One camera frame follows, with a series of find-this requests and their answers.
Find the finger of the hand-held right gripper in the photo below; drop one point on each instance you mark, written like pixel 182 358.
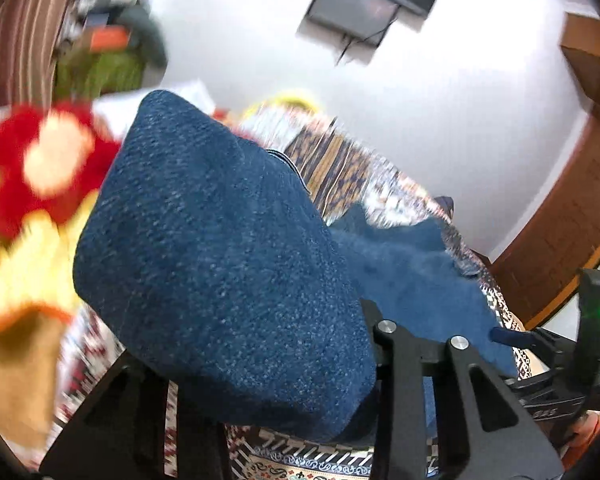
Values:
pixel 509 337

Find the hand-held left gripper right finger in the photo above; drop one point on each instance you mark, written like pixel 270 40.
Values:
pixel 460 410

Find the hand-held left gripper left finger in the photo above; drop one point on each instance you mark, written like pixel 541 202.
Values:
pixel 130 425

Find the blue denim garment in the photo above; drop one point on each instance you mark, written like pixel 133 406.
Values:
pixel 220 270

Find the brown wooden door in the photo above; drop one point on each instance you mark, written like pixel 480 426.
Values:
pixel 575 195

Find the patterned bedsheet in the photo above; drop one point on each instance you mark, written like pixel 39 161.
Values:
pixel 330 170

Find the red floral blanket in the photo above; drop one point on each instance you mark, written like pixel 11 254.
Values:
pixel 55 155

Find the yellow cloth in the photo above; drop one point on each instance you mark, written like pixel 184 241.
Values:
pixel 290 99

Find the green cloth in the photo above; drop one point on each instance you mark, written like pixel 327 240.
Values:
pixel 100 72

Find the striped curtain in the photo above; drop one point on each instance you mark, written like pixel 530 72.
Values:
pixel 25 35

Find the black wall television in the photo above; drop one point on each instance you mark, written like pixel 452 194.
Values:
pixel 370 0

